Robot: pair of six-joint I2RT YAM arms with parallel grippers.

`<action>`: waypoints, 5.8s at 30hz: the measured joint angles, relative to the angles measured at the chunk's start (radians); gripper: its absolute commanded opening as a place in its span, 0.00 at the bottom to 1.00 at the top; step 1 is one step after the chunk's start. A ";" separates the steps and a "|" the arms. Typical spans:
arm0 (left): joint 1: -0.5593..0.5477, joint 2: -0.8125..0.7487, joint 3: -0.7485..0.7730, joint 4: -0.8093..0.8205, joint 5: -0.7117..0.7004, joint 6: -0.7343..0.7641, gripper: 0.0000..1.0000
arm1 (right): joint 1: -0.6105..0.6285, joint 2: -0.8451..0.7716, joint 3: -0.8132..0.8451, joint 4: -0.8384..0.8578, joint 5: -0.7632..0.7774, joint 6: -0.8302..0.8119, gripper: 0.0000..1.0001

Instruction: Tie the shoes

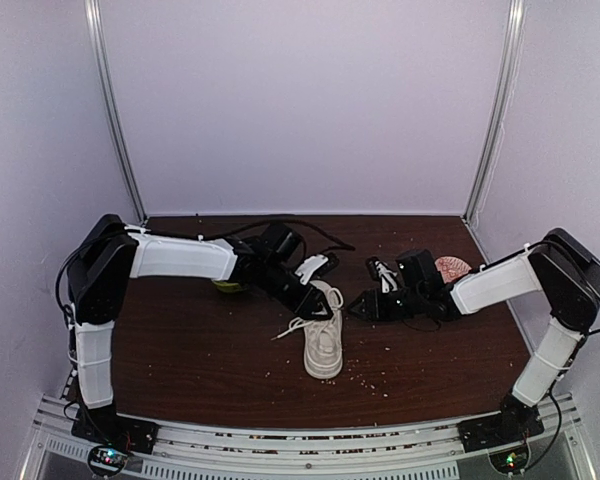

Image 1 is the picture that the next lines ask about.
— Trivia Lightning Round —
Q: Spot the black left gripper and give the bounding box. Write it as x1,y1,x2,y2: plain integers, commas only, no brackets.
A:
259,260,334,320

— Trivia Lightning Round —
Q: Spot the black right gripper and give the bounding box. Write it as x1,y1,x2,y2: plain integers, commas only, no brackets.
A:
346,287,426,323

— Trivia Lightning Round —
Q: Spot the white lace sneaker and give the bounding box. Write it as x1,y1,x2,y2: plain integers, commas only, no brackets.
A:
271,280,343,380

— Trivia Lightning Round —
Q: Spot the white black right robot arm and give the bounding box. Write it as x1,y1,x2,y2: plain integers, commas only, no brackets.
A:
347,228,600,451

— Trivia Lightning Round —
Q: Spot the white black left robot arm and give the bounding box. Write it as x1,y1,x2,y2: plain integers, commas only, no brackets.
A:
59,214,339,454

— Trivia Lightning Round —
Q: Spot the red white patterned bowl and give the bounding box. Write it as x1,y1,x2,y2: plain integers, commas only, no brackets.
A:
434,256,471,284

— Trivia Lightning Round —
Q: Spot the green bowl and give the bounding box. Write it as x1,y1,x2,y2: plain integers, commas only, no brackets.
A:
212,281,247,294

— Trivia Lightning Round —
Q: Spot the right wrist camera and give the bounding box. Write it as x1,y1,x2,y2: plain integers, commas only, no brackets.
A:
365,256,401,294

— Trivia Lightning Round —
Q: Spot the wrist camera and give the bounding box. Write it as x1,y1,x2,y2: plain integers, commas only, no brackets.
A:
365,256,401,294
294,252,339,285

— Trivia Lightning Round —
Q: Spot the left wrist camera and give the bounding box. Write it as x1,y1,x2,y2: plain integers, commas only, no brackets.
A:
294,252,339,285

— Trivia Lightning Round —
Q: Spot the aluminium front rail base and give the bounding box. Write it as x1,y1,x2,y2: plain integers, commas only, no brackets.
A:
19,394,596,480

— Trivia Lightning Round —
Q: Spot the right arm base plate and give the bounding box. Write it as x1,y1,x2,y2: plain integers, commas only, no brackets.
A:
457,412,545,453

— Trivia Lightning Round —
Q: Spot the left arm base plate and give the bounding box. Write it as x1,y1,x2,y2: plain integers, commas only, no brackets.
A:
71,407,159,454

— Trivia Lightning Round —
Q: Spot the right aluminium frame post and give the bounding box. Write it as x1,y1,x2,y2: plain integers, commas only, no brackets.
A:
464,0,526,227

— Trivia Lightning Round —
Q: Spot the aluminium frame post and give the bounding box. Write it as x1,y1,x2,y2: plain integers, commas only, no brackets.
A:
84,0,148,225
464,0,526,227

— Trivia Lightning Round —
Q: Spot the left aluminium frame post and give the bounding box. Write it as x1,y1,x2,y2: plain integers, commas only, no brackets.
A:
84,0,148,225

